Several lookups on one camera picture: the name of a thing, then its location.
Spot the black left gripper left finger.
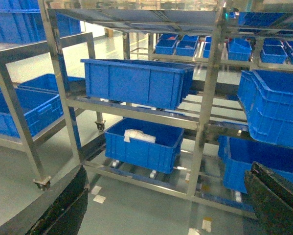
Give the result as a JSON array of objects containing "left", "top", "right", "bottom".
[{"left": 0, "top": 164, "right": 89, "bottom": 235}]

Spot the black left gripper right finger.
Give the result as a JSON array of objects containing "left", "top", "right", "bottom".
[{"left": 244, "top": 162, "right": 293, "bottom": 235}]

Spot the blue crate lower shelf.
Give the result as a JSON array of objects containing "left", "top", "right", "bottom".
[{"left": 105, "top": 117, "right": 184, "bottom": 174}]

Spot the blue crate shelf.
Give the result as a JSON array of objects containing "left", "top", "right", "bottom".
[
  {"left": 105, "top": 117, "right": 184, "bottom": 174},
  {"left": 81, "top": 59, "right": 194, "bottom": 110}
]

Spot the stainless steel shelf rack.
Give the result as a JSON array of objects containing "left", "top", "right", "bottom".
[{"left": 39, "top": 0, "right": 293, "bottom": 218}]

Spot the blue crate middle shelf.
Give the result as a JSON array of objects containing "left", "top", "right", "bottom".
[{"left": 81, "top": 59, "right": 194, "bottom": 110}]

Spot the left steel shelf cart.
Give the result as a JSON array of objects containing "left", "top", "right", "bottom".
[{"left": 0, "top": 31, "right": 105, "bottom": 191}]

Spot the blue crate lower right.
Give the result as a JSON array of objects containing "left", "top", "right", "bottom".
[{"left": 218, "top": 136, "right": 293, "bottom": 193}]

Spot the blue crate on left cart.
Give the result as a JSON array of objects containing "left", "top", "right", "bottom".
[{"left": 0, "top": 89, "right": 63, "bottom": 138}]

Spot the tilted blue crate right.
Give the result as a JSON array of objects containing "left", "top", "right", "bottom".
[{"left": 237, "top": 70, "right": 293, "bottom": 148}]

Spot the white plastic bag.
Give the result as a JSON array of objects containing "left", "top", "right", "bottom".
[{"left": 124, "top": 129, "right": 156, "bottom": 143}]

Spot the blue crate top left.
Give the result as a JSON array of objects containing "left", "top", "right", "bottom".
[{"left": 0, "top": 0, "right": 82, "bottom": 45}]

